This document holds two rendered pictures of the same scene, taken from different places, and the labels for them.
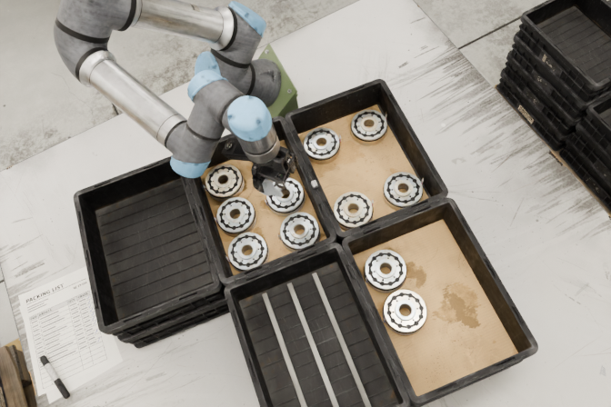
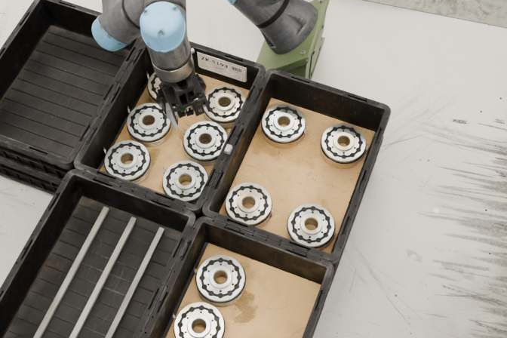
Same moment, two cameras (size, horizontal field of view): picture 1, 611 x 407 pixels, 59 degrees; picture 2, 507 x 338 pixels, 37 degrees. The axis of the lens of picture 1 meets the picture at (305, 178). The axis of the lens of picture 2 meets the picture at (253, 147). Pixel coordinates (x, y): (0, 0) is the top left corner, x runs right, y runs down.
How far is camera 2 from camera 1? 0.54 m
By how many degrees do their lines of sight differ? 15
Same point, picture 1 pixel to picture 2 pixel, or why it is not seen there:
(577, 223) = not seen: outside the picture
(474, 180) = (409, 286)
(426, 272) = (256, 315)
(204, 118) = (136, 0)
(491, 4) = not seen: outside the picture
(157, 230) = (80, 82)
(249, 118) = (156, 25)
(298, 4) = not seen: outside the picture
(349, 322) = (149, 294)
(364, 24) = (462, 51)
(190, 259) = (81, 128)
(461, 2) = not seen: outside the picture
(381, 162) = (322, 186)
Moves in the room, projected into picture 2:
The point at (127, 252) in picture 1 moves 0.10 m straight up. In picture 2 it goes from (41, 80) to (31, 55)
